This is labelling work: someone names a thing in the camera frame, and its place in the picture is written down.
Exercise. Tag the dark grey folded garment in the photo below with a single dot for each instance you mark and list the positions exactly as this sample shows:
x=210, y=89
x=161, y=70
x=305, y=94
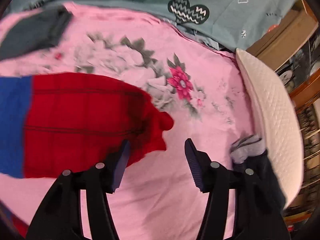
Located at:
x=39, y=31

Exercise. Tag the teal heart print blanket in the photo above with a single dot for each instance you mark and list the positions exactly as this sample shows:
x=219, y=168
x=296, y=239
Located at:
x=231, y=23

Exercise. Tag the pink floral bed sheet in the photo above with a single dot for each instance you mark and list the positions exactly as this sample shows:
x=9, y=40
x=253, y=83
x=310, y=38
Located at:
x=201, y=89

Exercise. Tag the wooden cabinet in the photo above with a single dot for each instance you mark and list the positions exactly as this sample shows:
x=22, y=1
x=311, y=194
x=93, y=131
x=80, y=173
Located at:
x=291, y=49

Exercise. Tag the blue and red pants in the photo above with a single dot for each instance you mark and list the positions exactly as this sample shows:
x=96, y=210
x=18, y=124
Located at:
x=83, y=131

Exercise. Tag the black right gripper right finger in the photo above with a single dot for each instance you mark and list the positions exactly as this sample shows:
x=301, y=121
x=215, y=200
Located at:
x=256, y=215

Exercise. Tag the dark navy garment pile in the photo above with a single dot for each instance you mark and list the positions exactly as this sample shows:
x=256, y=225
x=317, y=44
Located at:
x=251, y=153

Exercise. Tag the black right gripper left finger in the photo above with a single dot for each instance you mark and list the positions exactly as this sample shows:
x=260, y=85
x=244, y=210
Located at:
x=82, y=199

